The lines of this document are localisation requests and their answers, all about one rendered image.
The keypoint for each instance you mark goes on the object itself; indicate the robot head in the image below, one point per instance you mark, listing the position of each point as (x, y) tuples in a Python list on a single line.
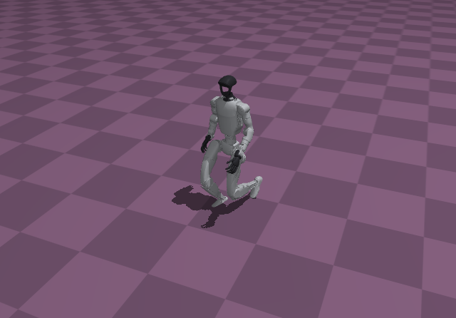
[(227, 81)]

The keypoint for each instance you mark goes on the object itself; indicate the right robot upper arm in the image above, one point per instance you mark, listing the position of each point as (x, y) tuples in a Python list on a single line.
[(213, 117)]

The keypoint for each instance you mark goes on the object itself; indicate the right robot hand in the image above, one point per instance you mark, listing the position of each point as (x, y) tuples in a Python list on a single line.
[(204, 145)]

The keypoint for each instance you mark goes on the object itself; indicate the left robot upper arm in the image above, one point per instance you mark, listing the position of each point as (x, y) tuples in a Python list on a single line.
[(244, 110)]

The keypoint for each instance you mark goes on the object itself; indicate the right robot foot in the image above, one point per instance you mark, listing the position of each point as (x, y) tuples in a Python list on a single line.
[(219, 202)]

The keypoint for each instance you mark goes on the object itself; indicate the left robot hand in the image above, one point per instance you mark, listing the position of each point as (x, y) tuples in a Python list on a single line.
[(235, 163)]

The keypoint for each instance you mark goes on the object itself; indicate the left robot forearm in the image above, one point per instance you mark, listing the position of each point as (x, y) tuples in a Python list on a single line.
[(245, 141)]

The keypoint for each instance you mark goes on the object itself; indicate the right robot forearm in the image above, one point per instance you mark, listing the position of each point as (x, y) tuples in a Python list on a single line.
[(212, 128)]

